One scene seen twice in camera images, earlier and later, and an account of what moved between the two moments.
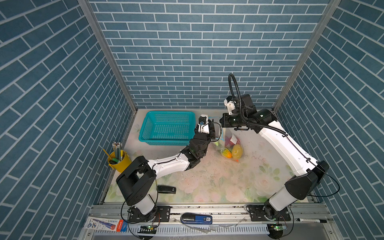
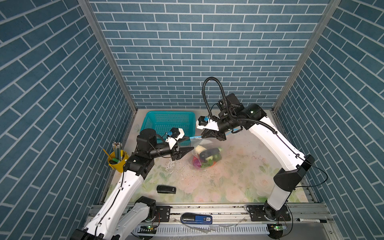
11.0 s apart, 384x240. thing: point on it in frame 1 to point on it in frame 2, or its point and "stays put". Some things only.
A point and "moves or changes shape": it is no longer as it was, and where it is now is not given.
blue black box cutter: [190, 218] stays put
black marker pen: [311, 220] stays put
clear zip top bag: [228, 143] moves or changes shape
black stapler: [166, 189] stays put
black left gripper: [211, 130] to [183, 152]
